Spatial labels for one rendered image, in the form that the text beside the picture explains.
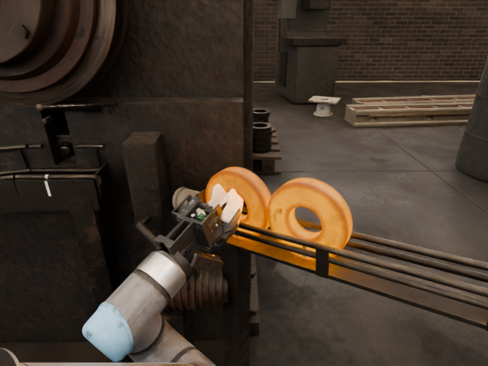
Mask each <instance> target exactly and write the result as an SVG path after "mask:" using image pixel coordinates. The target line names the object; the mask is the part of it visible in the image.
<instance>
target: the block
mask: <svg viewBox="0 0 488 366"><path fill-rule="evenodd" d="M122 148H123V155H124V160H125V164H126V172H127V177H128V181H129V189H130V193H131V201H132V205H133V210H134V218H135V222H137V221H138V220H139V219H141V218H142V217H143V216H144V215H147V214H149V215H150V216H151V218H152V219H151V221H149V222H148V223H147V224H146V225H145V226H146V227H147V228H148V229H162V228H164V227H165V226H166V223H167V221H168V218H169V215H170V213H171V198H170V191H169V184H168V172H167V165H166V153H165V146H164V139H163V135H162V133H161V132H159V131H136V132H134V133H133V134H132V135H131V136H130V137H129V138H128V139H127V140H126V141H125V142H124V143H123V145H122Z"/></svg>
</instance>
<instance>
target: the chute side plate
mask: <svg viewBox="0 0 488 366"><path fill-rule="evenodd" d="M45 182H47V184H48V186H49V191H50V193H51V196H49V195H48V192H47V189H46V185H45ZM68 200H91V201H92V205H93V208H94V211H100V210H101V208H100V204H99V198H98V195H97V189H96V186H95V182H94V179H41V180H15V181H14V180H9V181H0V213H9V212H17V211H70V207H69V204H68Z"/></svg>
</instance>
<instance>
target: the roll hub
mask: <svg viewBox="0 0 488 366"><path fill-rule="evenodd" d="M54 7H55V0H0V64H4V63H9V62H15V61H18V60H21V59H23V58H25V57H27V56H29V55H30V54H32V53H33V52H35V51H36V50H37V49H38V48H39V47H40V46H41V45H42V43H43V42H44V40H45V39H46V37H47V35H48V33H49V31H50V28H51V26H52V21H53V18H54ZM14 25H24V26H25V27H26V28H27V29H28V31H29V35H28V38H17V37H16V35H15V34H14V33H13V29H14Z"/></svg>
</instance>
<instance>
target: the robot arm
mask: <svg viewBox="0 0 488 366"><path fill-rule="evenodd" d="M186 200H187V204H186V205H185V206H184V207H183V208H182V209H181V210H180V211H179V210H178V208H179V207H180V206H181V205H182V204H183V203H184V202H185V201H186ZM243 201H244V200H243V199H242V198H241V197H240V196H239V195H238V194H237V193H236V191H235V190H234V189H231V190H230V191H229V192H228V193H226V192H225V191H224V189H223V188H222V186H221V185H220V184H216V185H215V186H214V187H213V189H212V198H211V201H210V202H209V203H204V202H203V200H202V198H200V197H198V196H194V197H193V198H192V196H191V194H189V195H188V196H187V197H186V198H185V199H184V200H183V201H182V202H181V203H180V204H179V205H178V206H177V207H176V208H175V209H174V210H173V211H172V212H171V214H172V216H173V218H174V221H175V222H176V226H175V227H174V228H173V229H172V230H171V231H170V232H169V233H168V234H167V235H166V237H164V236H162V235H159V236H157V237H156V238H155V239H154V241H155V244H156V245H157V248H156V249H155V251H153V252H151V253H150V254H149V256H148V257H147V258H146V259H145V260H144V261H143V262H142V263H141V264H140V265H139V266H138V267H137V268H136V269H135V270H134V271H133V272H132V273H131V274H130V275H129V276H128V277H127V278H126V279H125V280H124V281H123V282H122V284H121V285H120V286H119V287H118V288H117V289H116V290H115V291H114V292H113V293H112V294H111V295H110V296H109V298H108V299H107V300H106V301H105V302H102V303H101V304H100V305H99V306H98V309H97V311H96V312H95V313H94V314H93V315H92V316H91V317H90V318H89V320H88V321H87V322H86V323H85V325H84V326H83V329H82V333H83V335H84V337H85V338H86V339H87V340H88V341H90V342H91V343H92V344H93V345H94V346H95V347H97V348H98V349H99V350H100V351H101V352H102V353H103V354H104V355H105V356H107V357H108V358H109V359H111V360H112V361H113V362H18V360H17V357H16V356H15V355H14V354H13V353H12V352H11V351H10V350H7V349H3V348H0V366H216V365H215V364H214V363H213V362H212V361H211V360H210V359H208V358H207V357H206V356H205V355H204V354H202V353H201V352H200V351H199V350H197V349H196V348H195V347H194V346H193V345H192V344H191V343H190V342H189V341H187V340H186V339H185V338H184V337H183V336H181V335H180V334H179V333H178V332H176V331H175V329H173V328H172V327H171V326H170V325H169V324H168V323H167V321H166V320H165V318H164V317H163V315H162V314H161V312H162V311H163V309H164V308H165V307H166V305H167V304H168V302H169V301H170V300H171V299H172V298H173V297H174V296H175V295H176V293H177V292H178V291H179V289H180V288H181V287H182V286H183V284H185V282H186V278H187V277H188V276H189V275H190V273H191V272H192V267H193V268H196V269H202V270H204V271H205V272H210V273H217V274H219V273H220V271H221V268H222V266H223V264H224V262H223V261H221V260H219V257H217V256H215V255H214V254H210V252H211V251H213V250H217V249H219V248H218V247H219V246H220V245H221V244H222V243H223V242H227V241H228V239H229V238H230V237H231V236H233V235H234V233H235V232H236V230H237V228H238V226H239V223H240V218H241V213H242V209H243ZM220 217H221V218H220ZM206 251H208V252H209V253H205V252H206ZM126 355H128V356H129V357H130V358H131V359H132V360H133V361H134V362H135V363H125V362H120V361H121V360H122V359H123V358H124V357H125V356H126Z"/></svg>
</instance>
